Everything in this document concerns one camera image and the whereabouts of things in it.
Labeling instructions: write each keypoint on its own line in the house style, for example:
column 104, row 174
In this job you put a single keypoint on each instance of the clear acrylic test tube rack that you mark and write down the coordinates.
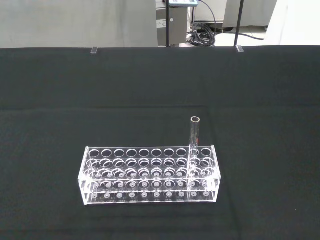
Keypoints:
column 150, row 175

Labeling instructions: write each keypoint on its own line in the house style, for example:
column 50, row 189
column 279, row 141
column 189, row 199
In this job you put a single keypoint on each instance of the black bench cloth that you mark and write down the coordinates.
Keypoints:
column 125, row 100

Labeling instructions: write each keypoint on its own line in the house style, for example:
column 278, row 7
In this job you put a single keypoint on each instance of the grey metal cabinet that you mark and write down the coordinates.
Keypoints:
column 178, row 27

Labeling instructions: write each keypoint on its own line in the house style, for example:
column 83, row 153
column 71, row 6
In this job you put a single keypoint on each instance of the black tripod pole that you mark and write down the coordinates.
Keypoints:
column 238, row 22
column 168, row 25

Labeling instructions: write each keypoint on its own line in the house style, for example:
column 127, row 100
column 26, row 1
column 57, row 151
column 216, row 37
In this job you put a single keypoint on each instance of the clear cloth clip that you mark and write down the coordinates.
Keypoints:
column 94, row 50
column 239, row 48

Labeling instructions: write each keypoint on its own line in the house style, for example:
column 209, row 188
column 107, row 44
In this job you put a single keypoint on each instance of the blue-grey device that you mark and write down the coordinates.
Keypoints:
column 183, row 2

